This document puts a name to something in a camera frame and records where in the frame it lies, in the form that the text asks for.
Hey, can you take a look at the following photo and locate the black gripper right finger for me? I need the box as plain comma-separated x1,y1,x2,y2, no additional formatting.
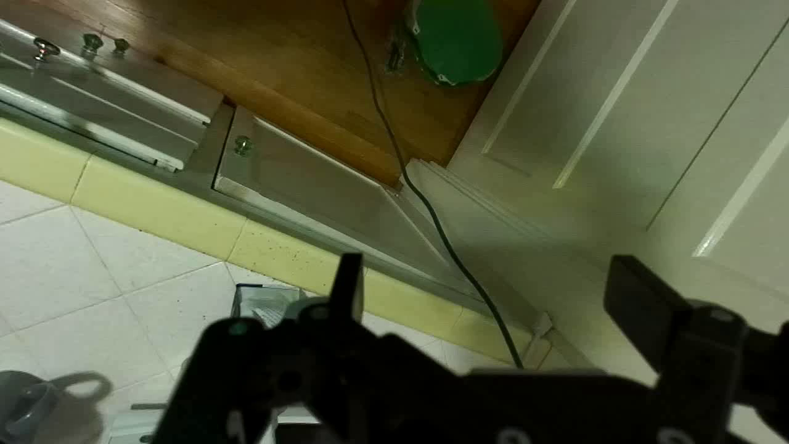
605,254,751,404

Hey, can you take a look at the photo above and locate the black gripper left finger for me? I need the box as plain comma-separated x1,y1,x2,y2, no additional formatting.
328,251,367,325

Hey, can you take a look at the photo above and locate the white panelled door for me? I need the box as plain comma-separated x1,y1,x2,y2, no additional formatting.
408,0,789,371

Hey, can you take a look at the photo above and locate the green plastic bucket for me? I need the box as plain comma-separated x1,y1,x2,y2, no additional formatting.
408,0,509,88

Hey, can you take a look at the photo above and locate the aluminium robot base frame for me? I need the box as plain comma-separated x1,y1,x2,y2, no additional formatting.
0,17,489,310

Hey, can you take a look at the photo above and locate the thin black cable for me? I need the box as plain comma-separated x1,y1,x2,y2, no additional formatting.
341,0,526,370

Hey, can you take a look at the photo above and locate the silver kettle with black handle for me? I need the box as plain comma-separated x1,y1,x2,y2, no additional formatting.
0,368,117,444

